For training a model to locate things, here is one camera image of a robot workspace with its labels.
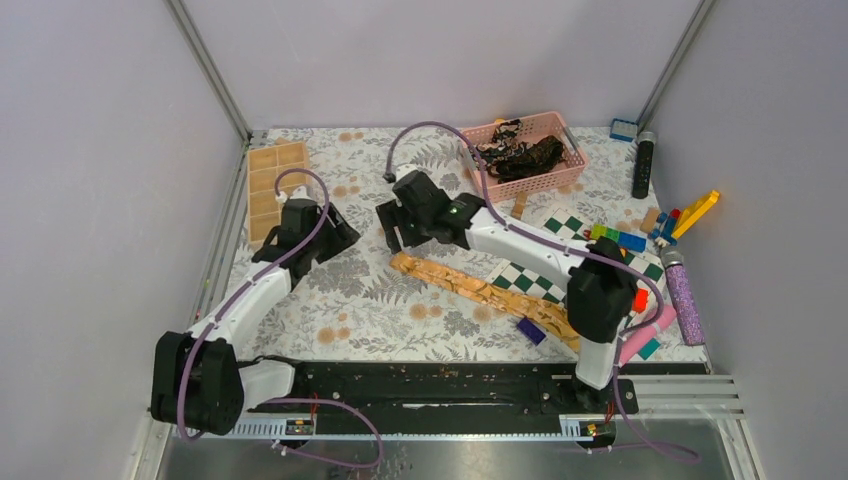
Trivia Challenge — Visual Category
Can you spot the wooden compartment tray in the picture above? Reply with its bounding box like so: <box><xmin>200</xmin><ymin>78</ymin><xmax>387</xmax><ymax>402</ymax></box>
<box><xmin>246</xmin><ymin>140</ymin><xmax>310</xmax><ymax>251</ymax></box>

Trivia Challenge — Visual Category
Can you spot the yellow patterned tie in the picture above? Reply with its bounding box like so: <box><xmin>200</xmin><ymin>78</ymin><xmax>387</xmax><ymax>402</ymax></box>
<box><xmin>389</xmin><ymin>252</ymin><xmax>580</xmax><ymax>353</ymax></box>

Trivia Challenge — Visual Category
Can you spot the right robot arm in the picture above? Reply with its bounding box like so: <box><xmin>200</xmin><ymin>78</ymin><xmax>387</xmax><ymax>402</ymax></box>
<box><xmin>376</xmin><ymin>167</ymin><xmax>637</xmax><ymax>412</ymax></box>

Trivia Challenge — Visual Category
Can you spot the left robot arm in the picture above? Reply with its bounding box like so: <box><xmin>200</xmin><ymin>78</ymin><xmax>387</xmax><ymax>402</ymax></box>
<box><xmin>150</xmin><ymin>198</ymin><xmax>360</xmax><ymax>438</ymax></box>

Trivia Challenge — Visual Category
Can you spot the floral table cloth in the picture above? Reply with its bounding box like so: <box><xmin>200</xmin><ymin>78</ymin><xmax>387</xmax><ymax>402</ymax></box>
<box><xmin>225</xmin><ymin>126</ymin><xmax>704</xmax><ymax>364</ymax></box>

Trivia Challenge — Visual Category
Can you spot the curved wooden block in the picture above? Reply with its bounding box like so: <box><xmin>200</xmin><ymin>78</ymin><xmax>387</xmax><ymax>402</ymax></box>
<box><xmin>511</xmin><ymin>191</ymin><xmax>528</xmax><ymax>220</ymax></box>

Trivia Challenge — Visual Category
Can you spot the black floral tie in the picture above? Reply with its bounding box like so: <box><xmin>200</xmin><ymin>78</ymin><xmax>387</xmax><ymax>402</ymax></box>
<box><xmin>471</xmin><ymin>120</ymin><xmax>565</xmax><ymax>184</ymax></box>

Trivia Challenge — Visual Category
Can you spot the green white chessboard mat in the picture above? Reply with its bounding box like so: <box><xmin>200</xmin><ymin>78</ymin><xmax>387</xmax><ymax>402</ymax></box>
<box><xmin>487</xmin><ymin>206</ymin><xmax>667</xmax><ymax>305</ymax></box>

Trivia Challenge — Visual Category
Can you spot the pink plastic basket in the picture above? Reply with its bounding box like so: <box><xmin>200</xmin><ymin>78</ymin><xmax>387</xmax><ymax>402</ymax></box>
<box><xmin>461</xmin><ymin>111</ymin><xmax>588</xmax><ymax>202</ymax></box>

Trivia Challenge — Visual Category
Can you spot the purple lego brick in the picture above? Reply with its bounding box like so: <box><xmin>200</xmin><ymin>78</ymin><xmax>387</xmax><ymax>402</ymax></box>
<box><xmin>516</xmin><ymin>318</ymin><xmax>546</xmax><ymax>346</ymax></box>

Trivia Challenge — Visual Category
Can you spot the blue white lego brick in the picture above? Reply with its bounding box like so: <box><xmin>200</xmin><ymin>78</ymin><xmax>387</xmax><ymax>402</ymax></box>
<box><xmin>609</xmin><ymin>118</ymin><xmax>639</xmax><ymax>142</ymax></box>

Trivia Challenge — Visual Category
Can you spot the red lego brick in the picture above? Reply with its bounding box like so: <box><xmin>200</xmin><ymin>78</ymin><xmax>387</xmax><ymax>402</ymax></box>
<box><xmin>632</xmin><ymin>288</ymin><xmax>651</xmax><ymax>314</ymax></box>

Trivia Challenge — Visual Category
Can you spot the colourful lego brick pile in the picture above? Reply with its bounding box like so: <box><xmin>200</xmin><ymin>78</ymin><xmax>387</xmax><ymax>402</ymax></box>
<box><xmin>581</xmin><ymin>207</ymin><xmax>682</xmax><ymax>253</ymax></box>

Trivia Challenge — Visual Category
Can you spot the pink marker pen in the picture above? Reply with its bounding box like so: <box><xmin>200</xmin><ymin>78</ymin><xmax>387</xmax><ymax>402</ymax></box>
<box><xmin>618</xmin><ymin>305</ymin><xmax>676</xmax><ymax>367</ymax></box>

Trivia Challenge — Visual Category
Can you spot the yellow triangle toy block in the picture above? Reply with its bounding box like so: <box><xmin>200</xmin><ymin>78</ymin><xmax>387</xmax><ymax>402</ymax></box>
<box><xmin>671</xmin><ymin>190</ymin><xmax>721</xmax><ymax>240</ymax></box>

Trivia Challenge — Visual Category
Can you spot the teal small block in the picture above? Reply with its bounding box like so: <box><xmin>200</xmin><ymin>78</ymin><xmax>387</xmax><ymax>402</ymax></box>
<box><xmin>638</xmin><ymin>338</ymin><xmax>661</xmax><ymax>360</ymax></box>

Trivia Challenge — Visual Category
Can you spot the purple glitter tube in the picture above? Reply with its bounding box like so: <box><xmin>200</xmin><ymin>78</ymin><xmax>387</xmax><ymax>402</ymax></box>
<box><xmin>660</xmin><ymin>246</ymin><xmax>706</xmax><ymax>346</ymax></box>

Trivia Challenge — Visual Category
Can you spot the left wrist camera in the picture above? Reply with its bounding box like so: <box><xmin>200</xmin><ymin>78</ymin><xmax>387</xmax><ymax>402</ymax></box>
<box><xmin>276</xmin><ymin>184</ymin><xmax>312</xmax><ymax>205</ymax></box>

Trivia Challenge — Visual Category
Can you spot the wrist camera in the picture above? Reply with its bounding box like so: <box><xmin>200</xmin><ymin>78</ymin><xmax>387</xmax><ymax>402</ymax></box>
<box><xmin>276</xmin><ymin>184</ymin><xmax>312</xmax><ymax>205</ymax></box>
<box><xmin>383</xmin><ymin>164</ymin><xmax>417</xmax><ymax>184</ymax></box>

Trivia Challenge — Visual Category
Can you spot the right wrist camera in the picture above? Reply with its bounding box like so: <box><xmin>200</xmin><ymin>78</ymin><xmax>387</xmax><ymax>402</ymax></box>
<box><xmin>383</xmin><ymin>164</ymin><xmax>417</xmax><ymax>184</ymax></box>

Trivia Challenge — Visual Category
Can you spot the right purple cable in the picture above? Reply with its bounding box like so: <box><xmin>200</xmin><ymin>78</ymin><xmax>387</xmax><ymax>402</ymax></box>
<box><xmin>384</xmin><ymin>121</ymin><xmax>700</xmax><ymax>464</ymax></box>

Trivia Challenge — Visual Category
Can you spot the purple cable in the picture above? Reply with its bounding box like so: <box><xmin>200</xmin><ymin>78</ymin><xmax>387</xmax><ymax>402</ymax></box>
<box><xmin>175</xmin><ymin>168</ymin><xmax>387</xmax><ymax>470</ymax></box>
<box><xmin>384</xmin><ymin>121</ymin><xmax>700</xmax><ymax>464</ymax></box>

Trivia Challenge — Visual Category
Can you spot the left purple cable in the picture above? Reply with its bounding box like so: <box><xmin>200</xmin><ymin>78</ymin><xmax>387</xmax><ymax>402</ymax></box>
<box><xmin>175</xmin><ymin>168</ymin><xmax>387</xmax><ymax>470</ymax></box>

